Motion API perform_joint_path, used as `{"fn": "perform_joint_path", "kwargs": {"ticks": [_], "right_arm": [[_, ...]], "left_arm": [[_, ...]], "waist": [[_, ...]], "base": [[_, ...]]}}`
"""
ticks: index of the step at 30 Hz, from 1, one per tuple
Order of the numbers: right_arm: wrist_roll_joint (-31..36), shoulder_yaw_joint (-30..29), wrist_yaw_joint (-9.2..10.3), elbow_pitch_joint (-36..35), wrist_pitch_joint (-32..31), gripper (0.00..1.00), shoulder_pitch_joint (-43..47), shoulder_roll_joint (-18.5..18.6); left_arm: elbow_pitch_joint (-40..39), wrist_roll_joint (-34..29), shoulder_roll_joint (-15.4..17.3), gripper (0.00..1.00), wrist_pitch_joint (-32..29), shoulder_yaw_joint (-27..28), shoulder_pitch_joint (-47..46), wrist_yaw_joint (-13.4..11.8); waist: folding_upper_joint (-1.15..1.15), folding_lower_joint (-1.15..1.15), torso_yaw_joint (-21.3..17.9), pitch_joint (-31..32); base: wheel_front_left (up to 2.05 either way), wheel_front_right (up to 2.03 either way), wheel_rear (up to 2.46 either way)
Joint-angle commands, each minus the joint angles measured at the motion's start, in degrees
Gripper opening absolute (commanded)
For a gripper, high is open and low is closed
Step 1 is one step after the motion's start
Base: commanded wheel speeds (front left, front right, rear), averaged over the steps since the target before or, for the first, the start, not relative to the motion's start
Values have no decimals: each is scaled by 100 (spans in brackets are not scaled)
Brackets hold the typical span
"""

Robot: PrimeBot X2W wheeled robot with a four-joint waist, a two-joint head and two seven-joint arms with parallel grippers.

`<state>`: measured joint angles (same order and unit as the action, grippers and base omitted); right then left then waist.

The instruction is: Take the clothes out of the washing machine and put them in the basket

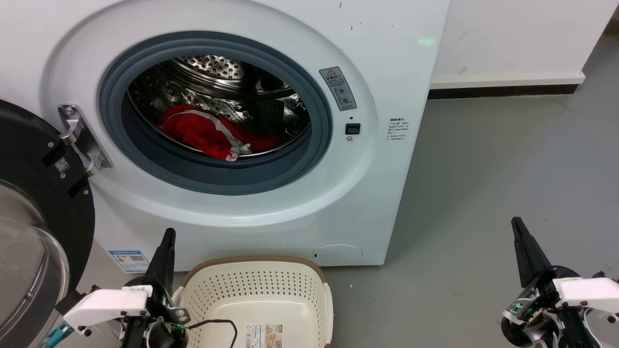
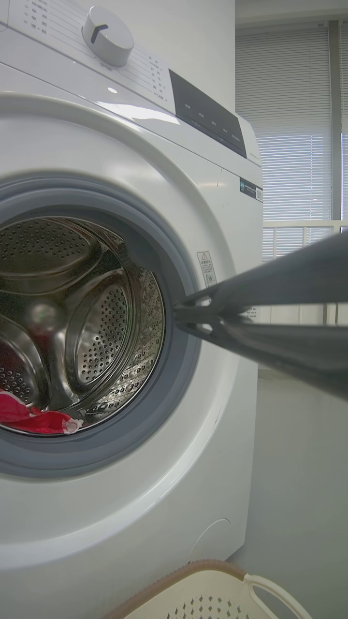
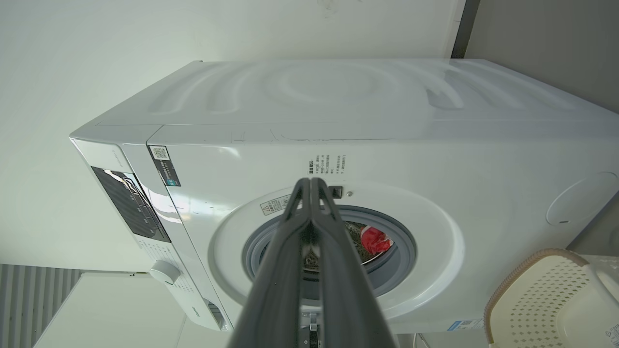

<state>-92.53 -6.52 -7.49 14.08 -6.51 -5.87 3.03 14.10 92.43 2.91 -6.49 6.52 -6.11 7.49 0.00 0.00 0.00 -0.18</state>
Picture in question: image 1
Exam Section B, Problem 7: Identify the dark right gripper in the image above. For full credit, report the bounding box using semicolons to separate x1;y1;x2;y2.
501;217;596;348

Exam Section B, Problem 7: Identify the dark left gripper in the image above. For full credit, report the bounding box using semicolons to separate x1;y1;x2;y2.
118;228;190;348

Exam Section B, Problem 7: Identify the cream perforated laundry basket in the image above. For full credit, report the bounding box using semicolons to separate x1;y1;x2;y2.
173;256;334;348

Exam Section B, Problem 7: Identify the red garment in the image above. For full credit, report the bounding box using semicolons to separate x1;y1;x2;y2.
156;104;283;162

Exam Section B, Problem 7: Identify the washing machine door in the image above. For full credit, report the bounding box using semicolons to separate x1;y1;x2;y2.
0;99;96;348

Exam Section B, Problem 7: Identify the stainless steel washing machine drum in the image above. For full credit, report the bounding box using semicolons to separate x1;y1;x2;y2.
127;54;312;160

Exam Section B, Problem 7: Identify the blue energy label sticker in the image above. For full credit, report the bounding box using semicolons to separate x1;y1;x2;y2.
108;250;150;274

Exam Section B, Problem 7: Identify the grey rubber door gasket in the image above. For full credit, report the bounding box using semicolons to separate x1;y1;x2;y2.
99;31;333;196

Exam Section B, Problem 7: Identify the paper label with barcode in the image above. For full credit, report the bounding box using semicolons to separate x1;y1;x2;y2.
244;324;284;348

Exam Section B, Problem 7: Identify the metal door hinge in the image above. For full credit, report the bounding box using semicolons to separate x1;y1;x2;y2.
58;103;114;178

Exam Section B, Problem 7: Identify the white and black baseboard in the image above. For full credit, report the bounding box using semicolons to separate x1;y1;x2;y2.
428;72;586;100

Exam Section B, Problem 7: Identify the round white filter cover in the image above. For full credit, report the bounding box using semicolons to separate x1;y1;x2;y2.
312;244;363;266

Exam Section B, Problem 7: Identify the white front-load washing machine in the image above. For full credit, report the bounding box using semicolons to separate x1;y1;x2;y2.
0;0;451;272

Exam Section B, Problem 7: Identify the grey warning sticker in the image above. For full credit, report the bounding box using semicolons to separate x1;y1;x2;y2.
319;66;358;112

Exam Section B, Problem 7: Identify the thin black cable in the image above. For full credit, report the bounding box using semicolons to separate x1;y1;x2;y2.
186;319;238;348

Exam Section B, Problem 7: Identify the teal cable connector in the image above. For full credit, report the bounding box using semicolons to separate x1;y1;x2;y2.
40;323;73;348

